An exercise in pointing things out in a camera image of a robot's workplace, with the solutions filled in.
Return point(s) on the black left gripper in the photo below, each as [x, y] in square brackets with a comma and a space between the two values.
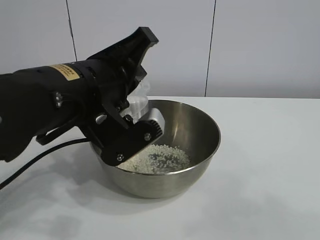
[95, 87]

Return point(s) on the clear plastic measuring cup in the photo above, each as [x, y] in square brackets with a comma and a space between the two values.
[140, 102]

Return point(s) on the white rice grains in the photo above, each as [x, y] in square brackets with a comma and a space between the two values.
[165, 149]

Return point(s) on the stainless steel mixing bowl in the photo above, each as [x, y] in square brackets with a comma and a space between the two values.
[162, 185]

